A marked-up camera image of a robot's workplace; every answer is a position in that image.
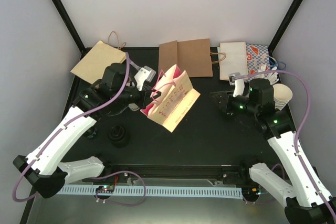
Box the cake print paper bag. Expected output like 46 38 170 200
141 65 200 132

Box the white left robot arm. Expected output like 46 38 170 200
13 62 156 198

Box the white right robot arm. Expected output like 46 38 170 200
211 79 335 223

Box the stack of paper cups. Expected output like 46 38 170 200
273 83 293 110

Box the white plastic cutlery bunch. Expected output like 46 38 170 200
254 65 279 85

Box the red blue patterned bag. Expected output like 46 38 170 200
246 44 286 74

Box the white paper bag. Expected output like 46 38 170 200
210 41 248 81

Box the stack of black lids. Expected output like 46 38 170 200
108 124 130 148

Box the brown kraft paper bag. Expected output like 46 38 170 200
158 38 213 77

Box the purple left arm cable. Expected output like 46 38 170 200
13 52 150 207

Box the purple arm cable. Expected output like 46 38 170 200
231 69 334 204
13 52 150 207

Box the tan paper bag with handles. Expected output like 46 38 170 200
70 31 126 84

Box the white perforated front rail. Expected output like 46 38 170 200
58 185 243 199

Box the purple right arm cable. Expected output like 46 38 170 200
231 69 334 204

